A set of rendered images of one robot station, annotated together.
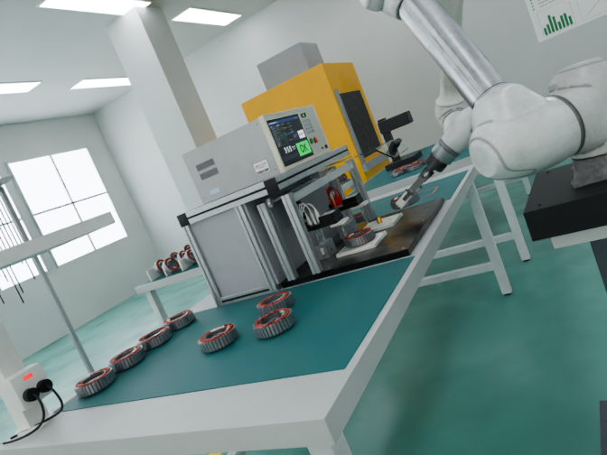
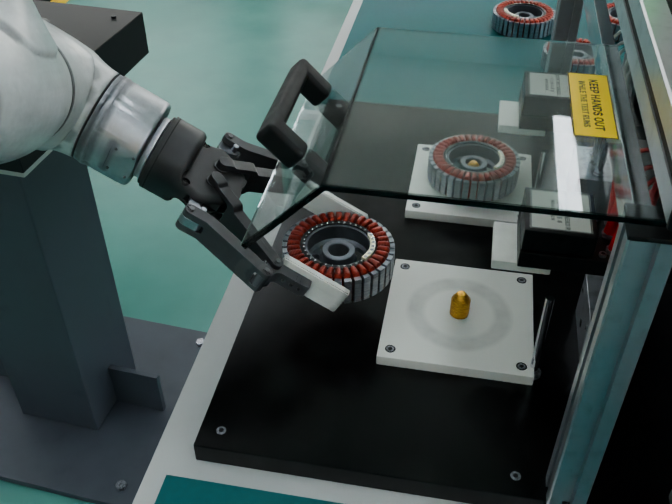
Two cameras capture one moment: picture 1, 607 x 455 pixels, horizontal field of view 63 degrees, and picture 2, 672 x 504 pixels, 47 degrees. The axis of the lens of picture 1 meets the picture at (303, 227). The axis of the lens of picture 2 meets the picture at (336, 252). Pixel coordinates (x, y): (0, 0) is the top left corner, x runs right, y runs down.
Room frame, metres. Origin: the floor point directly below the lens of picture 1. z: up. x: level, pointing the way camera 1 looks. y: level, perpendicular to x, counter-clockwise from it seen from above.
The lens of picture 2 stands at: (2.44, -0.59, 1.34)
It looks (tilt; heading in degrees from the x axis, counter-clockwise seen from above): 39 degrees down; 161
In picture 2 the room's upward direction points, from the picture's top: straight up
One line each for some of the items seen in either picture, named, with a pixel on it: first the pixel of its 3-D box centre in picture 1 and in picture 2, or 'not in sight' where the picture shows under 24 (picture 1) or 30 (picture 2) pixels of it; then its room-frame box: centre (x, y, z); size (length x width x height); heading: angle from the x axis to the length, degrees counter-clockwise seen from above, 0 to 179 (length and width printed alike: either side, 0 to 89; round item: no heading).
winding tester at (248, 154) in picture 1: (260, 153); not in sight; (2.00, 0.05, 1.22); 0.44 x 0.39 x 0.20; 151
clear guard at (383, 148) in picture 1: (361, 160); (496, 142); (2.01, -0.32, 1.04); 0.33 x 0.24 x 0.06; 61
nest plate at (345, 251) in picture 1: (361, 244); (470, 185); (1.72, -0.17, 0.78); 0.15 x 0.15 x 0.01; 61
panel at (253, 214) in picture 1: (301, 217); not in sight; (1.95, -0.01, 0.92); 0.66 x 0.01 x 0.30; 151
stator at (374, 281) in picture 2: (405, 199); (338, 255); (1.87, -0.40, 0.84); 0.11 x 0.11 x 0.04
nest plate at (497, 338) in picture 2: (380, 224); (458, 316); (1.93, -0.29, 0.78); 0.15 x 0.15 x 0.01; 61
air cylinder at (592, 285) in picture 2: (347, 228); (608, 320); (2.00, -0.16, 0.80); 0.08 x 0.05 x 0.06; 151
